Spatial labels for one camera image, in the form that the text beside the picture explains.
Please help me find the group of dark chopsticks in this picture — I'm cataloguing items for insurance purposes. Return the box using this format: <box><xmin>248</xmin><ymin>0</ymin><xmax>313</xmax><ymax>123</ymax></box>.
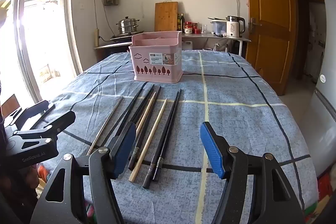
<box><xmin>142</xmin><ymin>91</ymin><xmax>180</xmax><ymax>190</ymax></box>

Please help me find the blue plaid cloth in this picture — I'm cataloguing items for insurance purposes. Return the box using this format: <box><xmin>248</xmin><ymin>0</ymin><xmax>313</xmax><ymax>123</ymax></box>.
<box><xmin>37</xmin><ymin>50</ymin><xmax>318</xmax><ymax>224</ymax></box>

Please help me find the wooden door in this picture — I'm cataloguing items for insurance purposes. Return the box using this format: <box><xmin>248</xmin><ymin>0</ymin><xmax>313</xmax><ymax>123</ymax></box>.
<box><xmin>240</xmin><ymin>0</ymin><xmax>298</xmax><ymax>96</ymax></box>

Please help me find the pink plastic utensil basket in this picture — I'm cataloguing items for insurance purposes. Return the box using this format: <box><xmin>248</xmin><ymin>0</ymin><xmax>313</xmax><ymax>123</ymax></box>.
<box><xmin>129</xmin><ymin>31</ymin><xmax>183</xmax><ymax>83</ymax></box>

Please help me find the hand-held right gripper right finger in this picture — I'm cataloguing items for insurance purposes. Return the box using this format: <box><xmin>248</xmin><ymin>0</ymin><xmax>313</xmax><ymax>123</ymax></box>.
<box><xmin>200</xmin><ymin>122</ymin><xmax>306</xmax><ymax>224</ymax></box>

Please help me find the grey refrigerator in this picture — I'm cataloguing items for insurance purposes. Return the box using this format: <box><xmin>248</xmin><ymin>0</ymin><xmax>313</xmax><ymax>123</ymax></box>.
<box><xmin>310</xmin><ymin>0</ymin><xmax>336</xmax><ymax>178</ymax></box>

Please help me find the white frame window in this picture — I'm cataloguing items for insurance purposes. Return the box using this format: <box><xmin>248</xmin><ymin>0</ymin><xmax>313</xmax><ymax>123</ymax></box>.
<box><xmin>0</xmin><ymin>0</ymin><xmax>85</xmax><ymax>122</ymax></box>

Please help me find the black chopstick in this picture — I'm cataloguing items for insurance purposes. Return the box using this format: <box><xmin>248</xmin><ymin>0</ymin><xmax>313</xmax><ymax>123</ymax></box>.
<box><xmin>127</xmin><ymin>86</ymin><xmax>161</xmax><ymax>170</ymax></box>
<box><xmin>101</xmin><ymin>82</ymin><xmax>146</xmax><ymax>147</ymax></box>
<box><xmin>153</xmin><ymin>89</ymin><xmax>182</xmax><ymax>182</ymax></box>
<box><xmin>115</xmin><ymin>84</ymin><xmax>155</xmax><ymax>136</ymax></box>

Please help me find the water filter pitcher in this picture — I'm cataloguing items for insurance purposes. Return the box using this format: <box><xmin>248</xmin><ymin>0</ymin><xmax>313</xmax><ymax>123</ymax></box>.
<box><xmin>211</xmin><ymin>20</ymin><xmax>227</xmax><ymax>35</ymax></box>

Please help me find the light wooden chopstick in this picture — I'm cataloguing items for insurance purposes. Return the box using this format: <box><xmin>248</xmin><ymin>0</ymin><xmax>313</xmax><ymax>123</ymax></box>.
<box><xmin>129</xmin><ymin>98</ymin><xmax>168</xmax><ymax>183</ymax></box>
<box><xmin>134</xmin><ymin>92</ymin><xmax>157</xmax><ymax>132</ymax></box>

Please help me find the steel steamer pot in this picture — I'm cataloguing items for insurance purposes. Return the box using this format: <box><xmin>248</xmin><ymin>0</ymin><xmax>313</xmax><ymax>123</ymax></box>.
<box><xmin>116</xmin><ymin>17</ymin><xmax>140</xmax><ymax>35</ymax></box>

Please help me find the brown chopstick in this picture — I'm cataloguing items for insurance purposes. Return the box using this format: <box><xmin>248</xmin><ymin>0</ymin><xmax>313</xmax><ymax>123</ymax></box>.
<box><xmin>87</xmin><ymin>97</ymin><xmax>124</xmax><ymax>156</ymax></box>

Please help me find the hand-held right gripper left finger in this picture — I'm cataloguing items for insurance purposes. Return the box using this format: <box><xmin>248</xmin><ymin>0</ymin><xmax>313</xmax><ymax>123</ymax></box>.
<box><xmin>30</xmin><ymin>122</ymin><xmax>137</xmax><ymax>224</ymax></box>

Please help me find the steel kitchen table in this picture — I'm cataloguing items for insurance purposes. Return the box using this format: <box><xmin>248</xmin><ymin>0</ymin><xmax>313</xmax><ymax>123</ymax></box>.
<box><xmin>181</xmin><ymin>32</ymin><xmax>251</xmax><ymax>57</ymax></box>

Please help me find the metal door handle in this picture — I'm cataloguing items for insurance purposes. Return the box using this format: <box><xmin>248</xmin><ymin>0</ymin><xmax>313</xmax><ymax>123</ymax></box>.
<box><xmin>248</xmin><ymin>17</ymin><xmax>263</xmax><ymax>34</ymax></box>

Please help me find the white low side table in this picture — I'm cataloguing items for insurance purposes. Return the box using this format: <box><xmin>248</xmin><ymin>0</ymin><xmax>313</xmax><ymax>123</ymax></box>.
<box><xmin>93</xmin><ymin>40</ymin><xmax>133</xmax><ymax>51</ymax></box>

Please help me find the bamboo cutting board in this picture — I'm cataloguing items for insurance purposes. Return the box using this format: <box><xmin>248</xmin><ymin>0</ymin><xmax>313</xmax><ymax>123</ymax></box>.
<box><xmin>154</xmin><ymin>1</ymin><xmax>178</xmax><ymax>32</ymax></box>

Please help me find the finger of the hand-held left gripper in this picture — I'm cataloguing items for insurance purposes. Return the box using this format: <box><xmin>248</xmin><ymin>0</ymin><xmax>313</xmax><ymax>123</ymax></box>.
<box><xmin>10</xmin><ymin>101</ymin><xmax>56</xmax><ymax>132</ymax></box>
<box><xmin>13</xmin><ymin>110</ymin><xmax>76</xmax><ymax>150</ymax></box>

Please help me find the black induction cooker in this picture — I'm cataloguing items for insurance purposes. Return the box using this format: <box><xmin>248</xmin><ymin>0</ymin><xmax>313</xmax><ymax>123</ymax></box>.
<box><xmin>109</xmin><ymin>31</ymin><xmax>145</xmax><ymax>42</ymax></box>

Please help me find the white electric kettle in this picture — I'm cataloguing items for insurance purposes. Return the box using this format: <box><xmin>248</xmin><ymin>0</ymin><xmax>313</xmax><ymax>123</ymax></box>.
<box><xmin>226</xmin><ymin>16</ymin><xmax>246</xmax><ymax>39</ymax></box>

